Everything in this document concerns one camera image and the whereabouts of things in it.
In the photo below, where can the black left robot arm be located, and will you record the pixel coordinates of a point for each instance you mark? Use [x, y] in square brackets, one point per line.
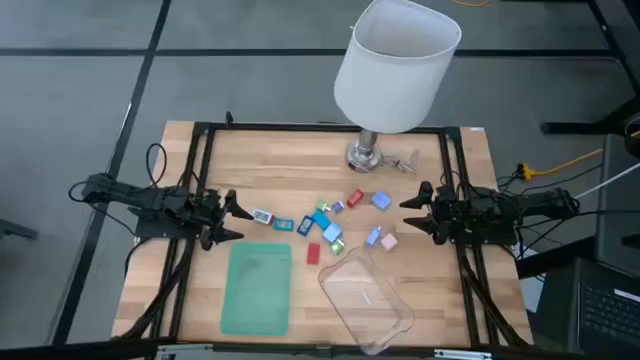
[150, 197]

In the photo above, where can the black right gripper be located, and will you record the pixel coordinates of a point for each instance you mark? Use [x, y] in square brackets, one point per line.
[445, 212]

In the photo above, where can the small green block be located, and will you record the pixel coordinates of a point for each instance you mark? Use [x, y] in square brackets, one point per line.
[322, 205]
[337, 246]

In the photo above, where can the pink plastic block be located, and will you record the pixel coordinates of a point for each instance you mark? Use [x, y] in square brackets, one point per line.
[389, 242]

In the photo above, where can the black laptop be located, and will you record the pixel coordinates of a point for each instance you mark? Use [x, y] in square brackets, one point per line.
[607, 312]

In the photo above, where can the clear plastic bin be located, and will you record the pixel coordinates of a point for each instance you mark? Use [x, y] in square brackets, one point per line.
[367, 300]

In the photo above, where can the teal pencil sharpener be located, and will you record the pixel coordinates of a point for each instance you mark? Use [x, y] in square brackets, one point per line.
[283, 224]

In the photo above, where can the small purple block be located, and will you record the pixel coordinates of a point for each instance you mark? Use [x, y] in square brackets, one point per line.
[338, 206]

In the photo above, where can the dark grey box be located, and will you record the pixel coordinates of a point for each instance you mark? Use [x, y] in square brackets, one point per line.
[620, 240]

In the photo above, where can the light blue slotted block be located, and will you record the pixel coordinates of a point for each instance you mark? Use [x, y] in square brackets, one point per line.
[373, 236]
[381, 200]
[332, 233]

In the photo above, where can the teal plastic block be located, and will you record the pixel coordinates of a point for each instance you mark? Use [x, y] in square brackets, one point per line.
[321, 219]

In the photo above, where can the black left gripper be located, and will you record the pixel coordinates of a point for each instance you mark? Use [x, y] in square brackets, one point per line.
[210, 210]

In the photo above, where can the black aluminium table frame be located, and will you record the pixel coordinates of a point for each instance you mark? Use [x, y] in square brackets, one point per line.
[325, 127]

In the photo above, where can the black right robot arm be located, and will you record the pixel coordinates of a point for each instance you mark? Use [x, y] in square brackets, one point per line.
[525, 202]

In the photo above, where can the red eraser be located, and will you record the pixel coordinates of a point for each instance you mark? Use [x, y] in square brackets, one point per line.
[313, 253]

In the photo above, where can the red plastic block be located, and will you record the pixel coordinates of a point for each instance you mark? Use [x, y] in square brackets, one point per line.
[355, 198]

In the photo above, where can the dark grey furniture foot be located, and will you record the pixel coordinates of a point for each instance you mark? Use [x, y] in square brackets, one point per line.
[17, 230]

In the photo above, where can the silver metal bracket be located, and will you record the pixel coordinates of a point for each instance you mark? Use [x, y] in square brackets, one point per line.
[462, 354]

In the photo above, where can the white shade table lamp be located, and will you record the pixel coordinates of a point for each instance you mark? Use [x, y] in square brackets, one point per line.
[395, 75]

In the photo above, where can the white pencil sharpener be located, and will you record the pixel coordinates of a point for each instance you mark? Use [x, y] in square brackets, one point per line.
[261, 215]

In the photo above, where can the green translucent tray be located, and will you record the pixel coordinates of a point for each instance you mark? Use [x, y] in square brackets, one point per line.
[257, 290]

